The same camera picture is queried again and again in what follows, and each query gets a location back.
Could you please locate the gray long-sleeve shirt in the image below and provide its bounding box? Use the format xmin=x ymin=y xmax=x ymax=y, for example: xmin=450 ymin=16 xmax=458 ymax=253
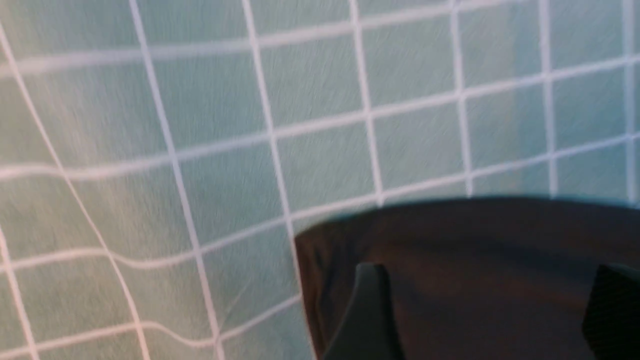
xmin=294 ymin=197 xmax=640 ymax=360

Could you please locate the green checkered tablecloth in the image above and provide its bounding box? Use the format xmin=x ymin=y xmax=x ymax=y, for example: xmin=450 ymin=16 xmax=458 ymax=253
xmin=1 ymin=0 xmax=639 ymax=360

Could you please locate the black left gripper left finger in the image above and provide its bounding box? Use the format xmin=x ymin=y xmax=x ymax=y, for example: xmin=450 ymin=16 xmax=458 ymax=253
xmin=322 ymin=263 xmax=405 ymax=360

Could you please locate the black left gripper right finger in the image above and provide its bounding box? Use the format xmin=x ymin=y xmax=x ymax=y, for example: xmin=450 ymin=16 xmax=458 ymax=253
xmin=582 ymin=264 xmax=640 ymax=360

